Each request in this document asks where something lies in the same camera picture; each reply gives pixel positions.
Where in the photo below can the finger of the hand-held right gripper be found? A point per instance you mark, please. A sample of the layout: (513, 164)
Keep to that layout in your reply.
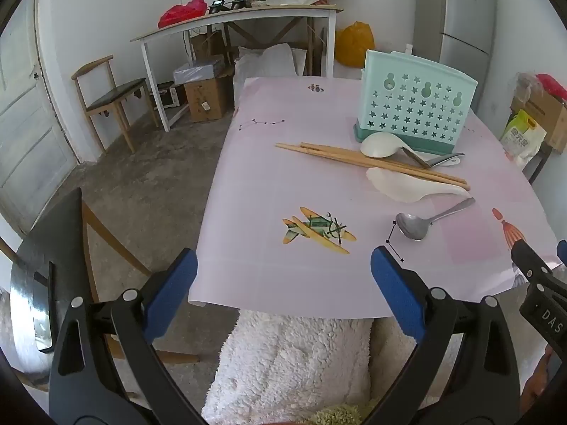
(531, 263)
(563, 252)

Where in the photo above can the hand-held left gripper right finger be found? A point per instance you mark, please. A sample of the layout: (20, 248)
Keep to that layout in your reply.
(394, 287)

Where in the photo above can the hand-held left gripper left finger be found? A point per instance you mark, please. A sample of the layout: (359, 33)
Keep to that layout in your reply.
(175, 287)

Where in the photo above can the metal spoon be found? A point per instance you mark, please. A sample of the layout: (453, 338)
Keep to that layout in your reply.
(412, 226)

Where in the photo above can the white ceramic spoon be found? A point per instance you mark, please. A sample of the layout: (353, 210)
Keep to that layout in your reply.
(392, 183)

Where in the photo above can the round cream plate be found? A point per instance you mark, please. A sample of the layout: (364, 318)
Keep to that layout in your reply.
(381, 144)

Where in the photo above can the teal star-holed utensil holder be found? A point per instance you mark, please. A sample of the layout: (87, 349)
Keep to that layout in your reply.
(412, 97)

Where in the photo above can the person's right hand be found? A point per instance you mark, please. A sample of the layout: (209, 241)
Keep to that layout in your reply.
(536, 383)

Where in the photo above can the yellow and white rice bag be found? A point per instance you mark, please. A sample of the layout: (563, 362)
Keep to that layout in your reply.
(522, 137)

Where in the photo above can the white fluffy fleece clothing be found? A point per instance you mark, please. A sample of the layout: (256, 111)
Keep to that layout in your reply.
(288, 363)

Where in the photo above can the black-seated wooden chair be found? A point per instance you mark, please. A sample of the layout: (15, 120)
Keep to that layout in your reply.
(44, 252)

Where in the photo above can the open cardboard box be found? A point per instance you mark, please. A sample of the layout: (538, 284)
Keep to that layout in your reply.
(547, 115)

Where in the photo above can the pink printed tablecloth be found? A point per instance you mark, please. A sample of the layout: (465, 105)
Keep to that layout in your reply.
(274, 186)

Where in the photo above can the small white appliance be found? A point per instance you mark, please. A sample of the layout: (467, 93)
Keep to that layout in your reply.
(168, 96)

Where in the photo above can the brown cardboard box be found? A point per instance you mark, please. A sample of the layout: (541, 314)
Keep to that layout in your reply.
(208, 97)

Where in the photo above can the wooden chair with dark seat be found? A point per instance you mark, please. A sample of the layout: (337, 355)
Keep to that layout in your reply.
(116, 94)

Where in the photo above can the white panelled door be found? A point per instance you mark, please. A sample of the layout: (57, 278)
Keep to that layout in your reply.
(26, 133)

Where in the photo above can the grey-topped flat box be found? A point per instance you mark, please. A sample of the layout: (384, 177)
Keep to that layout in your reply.
(197, 70)

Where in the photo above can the white woven sack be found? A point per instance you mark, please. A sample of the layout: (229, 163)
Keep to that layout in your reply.
(265, 64)

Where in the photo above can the yellow plastic bag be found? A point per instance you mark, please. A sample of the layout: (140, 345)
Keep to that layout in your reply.
(354, 42)

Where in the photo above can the grey refrigerator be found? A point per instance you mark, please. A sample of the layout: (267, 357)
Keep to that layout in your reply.
(467, 22)

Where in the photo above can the red plastic bag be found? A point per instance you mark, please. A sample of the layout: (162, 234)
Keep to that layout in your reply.
(181, 12)

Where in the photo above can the white desk with wooden top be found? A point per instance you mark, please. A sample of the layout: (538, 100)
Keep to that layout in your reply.
(248, 15)

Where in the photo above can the small black device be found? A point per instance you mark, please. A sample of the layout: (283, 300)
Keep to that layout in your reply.
(218, 6)
(239, 2)

